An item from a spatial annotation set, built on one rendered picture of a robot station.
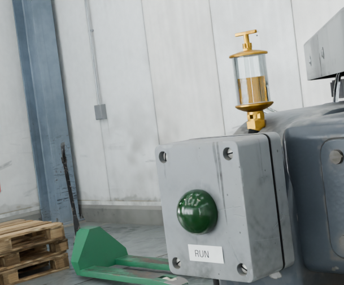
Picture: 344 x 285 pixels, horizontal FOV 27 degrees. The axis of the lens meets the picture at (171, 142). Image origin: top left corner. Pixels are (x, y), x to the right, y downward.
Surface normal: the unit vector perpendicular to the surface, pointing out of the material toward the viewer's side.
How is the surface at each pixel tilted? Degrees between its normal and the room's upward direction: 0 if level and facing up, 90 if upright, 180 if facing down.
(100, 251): 75
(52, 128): 90
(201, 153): 90
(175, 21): 90
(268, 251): 90
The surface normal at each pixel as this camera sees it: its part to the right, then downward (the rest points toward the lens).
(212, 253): -0.70, 0.12
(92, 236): 0.65, -0.30
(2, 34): 0.70, -0.05
